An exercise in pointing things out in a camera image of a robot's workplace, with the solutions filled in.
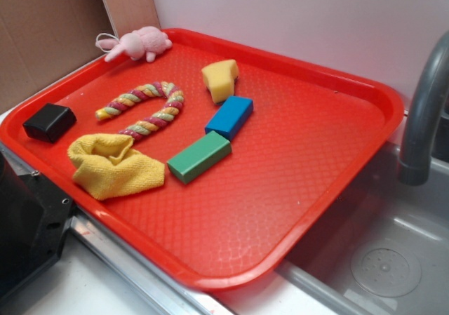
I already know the green rectangular block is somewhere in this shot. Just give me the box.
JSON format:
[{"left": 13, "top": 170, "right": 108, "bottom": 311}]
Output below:
[{"left": 167, "top": 131, "right": 232, "bottom": 184}]

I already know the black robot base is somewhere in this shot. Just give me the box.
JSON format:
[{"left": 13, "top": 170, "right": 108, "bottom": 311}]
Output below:
[{"left": 1, "top": 156, "right": 74, "bottom": 303}]

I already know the blue rectangular block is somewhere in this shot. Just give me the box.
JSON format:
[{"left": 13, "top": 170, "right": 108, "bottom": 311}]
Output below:
[{"left": 205, "top": 96, "right": 254, "bottom": 141}]

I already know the red plastic tray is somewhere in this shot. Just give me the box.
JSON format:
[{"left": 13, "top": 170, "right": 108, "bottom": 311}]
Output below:
[{"left": 1, "top": 29, "right": 403, "bottom": 291}]

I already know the yellow sponge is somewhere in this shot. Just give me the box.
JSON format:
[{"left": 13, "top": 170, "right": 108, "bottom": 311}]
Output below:
[{"left": 201, "top": 59, "right": 239, "bottom": 104}]

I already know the yellow cloth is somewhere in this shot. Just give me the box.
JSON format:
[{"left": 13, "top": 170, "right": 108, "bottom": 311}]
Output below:
[{"left": 67, "top": 134, "right": 165, "bottom": 201}]

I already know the pink plush bunny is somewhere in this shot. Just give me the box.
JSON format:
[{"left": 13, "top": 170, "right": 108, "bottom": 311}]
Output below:
[{"left": 95, "top": 26, "right": 173, "bottom": 63}]

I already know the black box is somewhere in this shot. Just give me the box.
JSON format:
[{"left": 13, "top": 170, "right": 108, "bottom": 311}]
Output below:
[{"left": 22, "top": 103, "right": 77, "bottom": 143}]

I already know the grey faucet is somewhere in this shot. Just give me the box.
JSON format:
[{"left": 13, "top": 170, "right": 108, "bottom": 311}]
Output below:
[{"left": 397, "top": 33, "right": 448, "bottom": 186}]

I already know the grey sink basin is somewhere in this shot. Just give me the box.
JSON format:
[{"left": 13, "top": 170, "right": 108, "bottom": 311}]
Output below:
[{"left": 213, "top": 145, "right": 449, "bottom": 315}]

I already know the brown cardboard panel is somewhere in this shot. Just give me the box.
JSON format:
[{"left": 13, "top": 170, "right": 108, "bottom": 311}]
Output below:
[{"left": 1, "top": 0, "right": 112, "bottom": 112}]

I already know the multicolour twisted rope toy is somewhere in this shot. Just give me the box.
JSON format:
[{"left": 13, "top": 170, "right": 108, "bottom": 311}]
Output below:
[{"left": 95, "top": 81, "right": 185, "bottom": 141}]

